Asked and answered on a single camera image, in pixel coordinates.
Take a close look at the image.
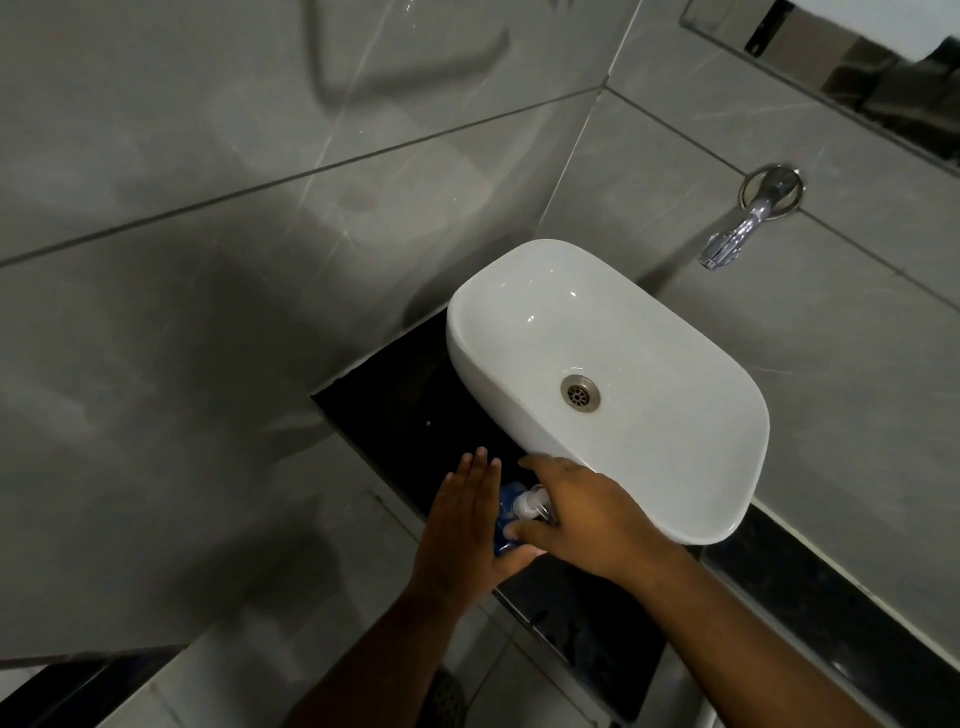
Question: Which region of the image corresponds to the person's right hand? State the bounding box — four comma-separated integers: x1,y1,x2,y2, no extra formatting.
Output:
503,453,700,594

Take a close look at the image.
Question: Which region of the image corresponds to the person's left hand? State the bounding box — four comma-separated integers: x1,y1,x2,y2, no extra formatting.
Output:
408,447,548,612

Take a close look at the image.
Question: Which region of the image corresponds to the blue soap pump bottle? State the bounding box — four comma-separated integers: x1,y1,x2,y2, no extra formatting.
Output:
491,481,561,558

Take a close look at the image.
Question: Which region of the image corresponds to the person's left forearm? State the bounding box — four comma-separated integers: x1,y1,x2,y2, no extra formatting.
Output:
283,586,468,728

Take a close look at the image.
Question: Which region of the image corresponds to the person's right forearm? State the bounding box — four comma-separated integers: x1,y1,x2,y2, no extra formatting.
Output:
630,546,890,728

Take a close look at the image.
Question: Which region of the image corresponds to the metal sink drain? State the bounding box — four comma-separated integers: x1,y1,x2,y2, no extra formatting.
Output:
560,374,603,414

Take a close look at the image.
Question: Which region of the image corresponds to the white ceramic sink basin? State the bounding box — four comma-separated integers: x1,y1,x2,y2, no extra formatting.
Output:
446,238,772,547

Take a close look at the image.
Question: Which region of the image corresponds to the chrome wall faucet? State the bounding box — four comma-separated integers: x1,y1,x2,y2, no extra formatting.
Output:
697,162,806,273

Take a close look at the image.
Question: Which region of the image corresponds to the wall mirror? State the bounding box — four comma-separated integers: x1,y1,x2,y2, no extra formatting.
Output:
678,0,960,180

